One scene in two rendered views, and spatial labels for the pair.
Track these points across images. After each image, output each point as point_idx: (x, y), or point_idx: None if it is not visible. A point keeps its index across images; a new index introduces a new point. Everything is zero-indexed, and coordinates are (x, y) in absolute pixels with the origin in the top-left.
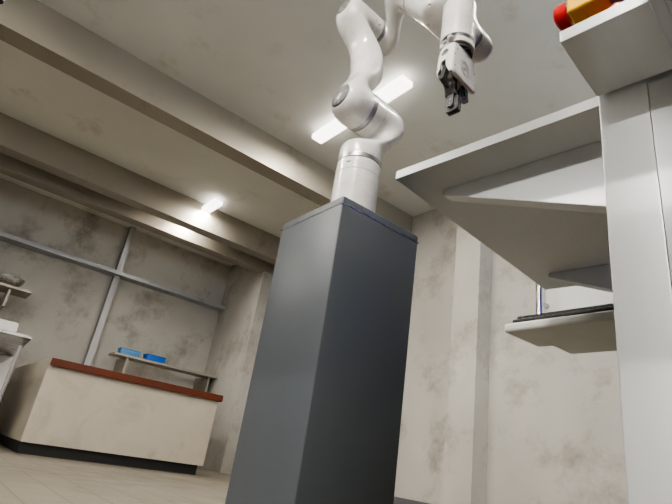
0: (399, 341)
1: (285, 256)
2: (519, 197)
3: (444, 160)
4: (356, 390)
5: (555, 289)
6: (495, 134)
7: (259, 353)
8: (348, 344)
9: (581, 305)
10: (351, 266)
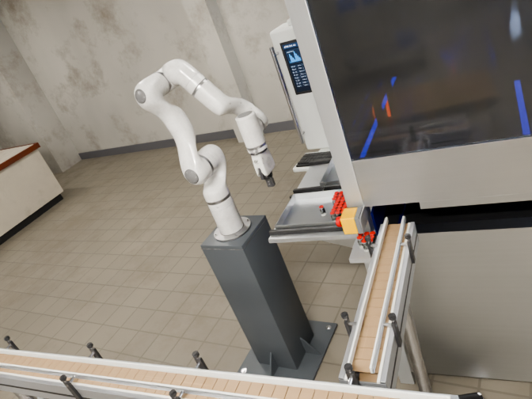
0: (281, 262)
1: (215, 263)
2: (327, 241)
3: (294, 241)
4: (280, 296)
5: (305, 123)
6: (315, 237)
7: (229, 298)
8: (271, 288)
9: (322, 131)
10: (258, 265)
